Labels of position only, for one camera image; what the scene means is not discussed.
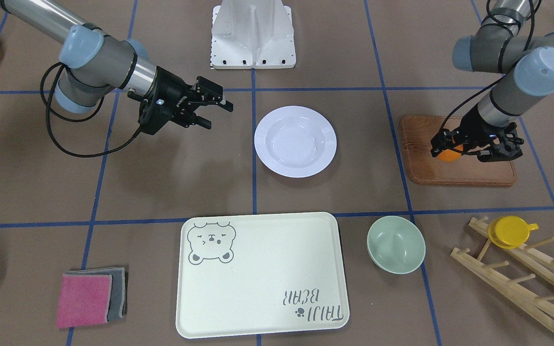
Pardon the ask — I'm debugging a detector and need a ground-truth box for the pink cloth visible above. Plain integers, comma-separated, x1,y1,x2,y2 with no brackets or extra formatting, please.
56,274,112,329

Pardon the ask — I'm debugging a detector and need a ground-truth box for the wooden dish rack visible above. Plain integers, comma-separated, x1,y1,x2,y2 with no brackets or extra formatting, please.
450,217,554,334

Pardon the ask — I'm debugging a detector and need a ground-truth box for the green bowl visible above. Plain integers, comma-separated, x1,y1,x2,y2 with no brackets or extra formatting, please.
366,215,427,274

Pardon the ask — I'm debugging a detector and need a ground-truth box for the orange fruit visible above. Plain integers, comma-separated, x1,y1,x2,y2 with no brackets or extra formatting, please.
437,149,462,162

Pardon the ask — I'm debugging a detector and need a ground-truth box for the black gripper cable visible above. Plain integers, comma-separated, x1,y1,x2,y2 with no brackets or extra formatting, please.
40,62,144,158

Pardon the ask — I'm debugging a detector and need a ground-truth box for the cream bear tray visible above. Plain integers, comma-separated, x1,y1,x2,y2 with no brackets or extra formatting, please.
176,212,350,339

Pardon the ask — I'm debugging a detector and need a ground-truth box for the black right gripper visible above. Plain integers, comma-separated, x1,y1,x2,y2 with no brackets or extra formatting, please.
127,66,234,135

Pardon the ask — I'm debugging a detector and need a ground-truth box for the white pedestal column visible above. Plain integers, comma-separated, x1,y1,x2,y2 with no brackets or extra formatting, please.
210,0,297,70

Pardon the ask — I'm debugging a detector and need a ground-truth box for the brown wooden cutting board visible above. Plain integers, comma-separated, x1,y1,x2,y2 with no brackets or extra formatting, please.
400,115,517,187

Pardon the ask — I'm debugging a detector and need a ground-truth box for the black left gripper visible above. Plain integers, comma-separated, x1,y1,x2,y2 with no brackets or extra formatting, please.
430,107,525,163

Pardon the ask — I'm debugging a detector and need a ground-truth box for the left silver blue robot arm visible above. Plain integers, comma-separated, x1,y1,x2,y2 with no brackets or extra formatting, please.
430,0,554,162

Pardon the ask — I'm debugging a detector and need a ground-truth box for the yellow cup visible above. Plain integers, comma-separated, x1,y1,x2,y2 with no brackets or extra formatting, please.
488,215,539,249

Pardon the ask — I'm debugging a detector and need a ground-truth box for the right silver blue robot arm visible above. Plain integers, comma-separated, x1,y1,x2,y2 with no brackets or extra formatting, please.
0,0,233,135

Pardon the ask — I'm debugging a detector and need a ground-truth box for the white round plate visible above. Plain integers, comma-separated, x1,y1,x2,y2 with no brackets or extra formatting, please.
253,106,337,179

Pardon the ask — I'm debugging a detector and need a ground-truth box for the grey cloth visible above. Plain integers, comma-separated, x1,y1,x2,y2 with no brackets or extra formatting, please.
65,267,126,322

